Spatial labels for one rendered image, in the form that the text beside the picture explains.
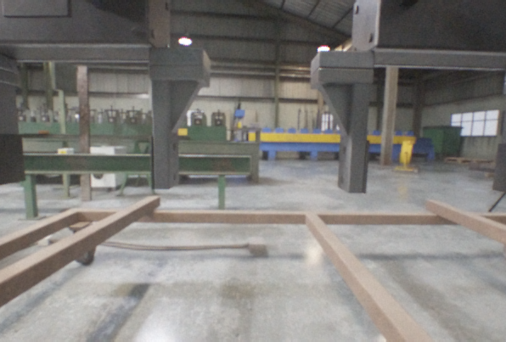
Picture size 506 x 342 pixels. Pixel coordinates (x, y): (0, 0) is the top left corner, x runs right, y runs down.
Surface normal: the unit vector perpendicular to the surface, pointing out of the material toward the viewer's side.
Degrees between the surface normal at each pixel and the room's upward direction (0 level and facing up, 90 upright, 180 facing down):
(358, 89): 90
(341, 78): 90
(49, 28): 90
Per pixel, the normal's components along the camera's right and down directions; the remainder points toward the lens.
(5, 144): 1.00, 0.02
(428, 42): -0.01, 0.12
